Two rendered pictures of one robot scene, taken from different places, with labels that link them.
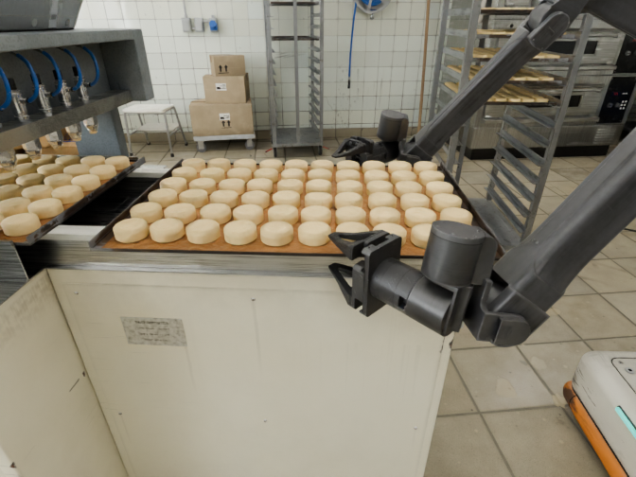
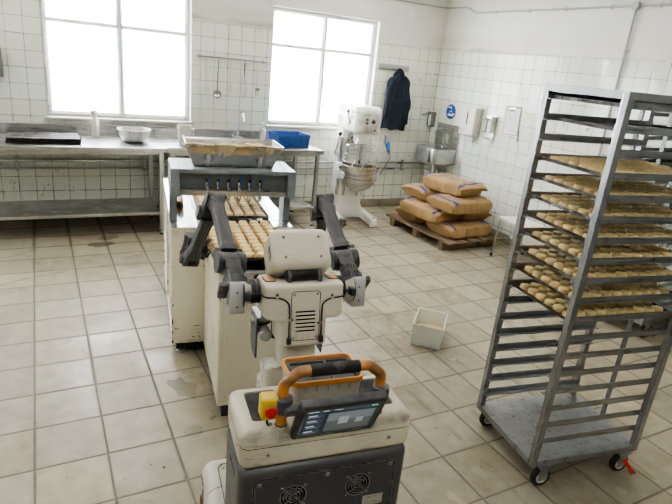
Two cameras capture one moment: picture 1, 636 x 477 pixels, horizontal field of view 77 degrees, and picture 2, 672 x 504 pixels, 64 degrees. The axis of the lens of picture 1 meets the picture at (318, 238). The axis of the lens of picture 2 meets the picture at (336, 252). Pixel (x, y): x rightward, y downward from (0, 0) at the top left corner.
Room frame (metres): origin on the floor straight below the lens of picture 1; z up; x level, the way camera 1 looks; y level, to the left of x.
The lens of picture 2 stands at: (0.05, -2.61, 1.81)
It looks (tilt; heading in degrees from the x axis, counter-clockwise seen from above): 19 degrees down; 66
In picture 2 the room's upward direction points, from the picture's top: 6 degrees clockwise
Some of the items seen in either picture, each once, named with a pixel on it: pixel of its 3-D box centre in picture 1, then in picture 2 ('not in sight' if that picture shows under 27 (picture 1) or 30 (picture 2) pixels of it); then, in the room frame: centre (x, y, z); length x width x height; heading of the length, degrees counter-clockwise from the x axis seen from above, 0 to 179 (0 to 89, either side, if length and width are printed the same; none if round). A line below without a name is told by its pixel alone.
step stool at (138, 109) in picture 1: (155, 128); (522, 241); (4.06, 1.64, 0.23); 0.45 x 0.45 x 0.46; 87
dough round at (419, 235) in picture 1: (428, 236); not in sight; (0.53, -0.17, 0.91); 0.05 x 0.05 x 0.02
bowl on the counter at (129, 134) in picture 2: not in sight; (134, 135); (0.29, 3.22, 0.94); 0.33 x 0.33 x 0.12
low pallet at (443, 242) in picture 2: not in sight; (440, 229); (3.70, 2.62, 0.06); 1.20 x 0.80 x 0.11; 98
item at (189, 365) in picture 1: (275, 367); (241, 311); (0.70, 0.10, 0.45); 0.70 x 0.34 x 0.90; 87
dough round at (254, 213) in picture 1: (248, 215); not in sight; (0.60, 0.12, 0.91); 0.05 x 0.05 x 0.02
